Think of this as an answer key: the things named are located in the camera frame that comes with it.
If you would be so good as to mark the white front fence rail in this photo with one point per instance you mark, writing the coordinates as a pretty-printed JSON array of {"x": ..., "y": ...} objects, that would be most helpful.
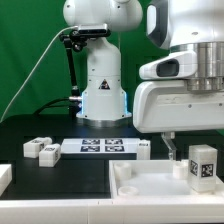
[{"x": 108, "y": 212}]

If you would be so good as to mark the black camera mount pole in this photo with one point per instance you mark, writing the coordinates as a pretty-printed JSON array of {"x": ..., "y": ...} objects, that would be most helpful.
[{"x": 71, "y": 73}]

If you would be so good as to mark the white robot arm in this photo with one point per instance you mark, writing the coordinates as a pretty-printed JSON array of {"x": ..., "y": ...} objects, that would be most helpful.
[{"x": 174, "y": 25}]

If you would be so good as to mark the white left block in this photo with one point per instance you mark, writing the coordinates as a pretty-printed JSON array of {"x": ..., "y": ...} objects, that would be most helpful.
[{"x": 5, "y": 176}]

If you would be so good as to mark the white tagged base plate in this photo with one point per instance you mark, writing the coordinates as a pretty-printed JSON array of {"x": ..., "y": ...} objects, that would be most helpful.
[{"x": 99, "y": 145}]

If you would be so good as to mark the mounted camera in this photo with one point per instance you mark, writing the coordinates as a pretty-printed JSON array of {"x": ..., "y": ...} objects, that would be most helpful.
[{"x": 95, "y": 30}]

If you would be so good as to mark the white square tabletop part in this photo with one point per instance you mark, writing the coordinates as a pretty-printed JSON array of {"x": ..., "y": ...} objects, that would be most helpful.
[{"x": 152, "y": 181}]

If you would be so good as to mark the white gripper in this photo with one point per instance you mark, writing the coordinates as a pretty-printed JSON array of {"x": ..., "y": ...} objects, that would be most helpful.
[{"x": 163, "y": 103}]

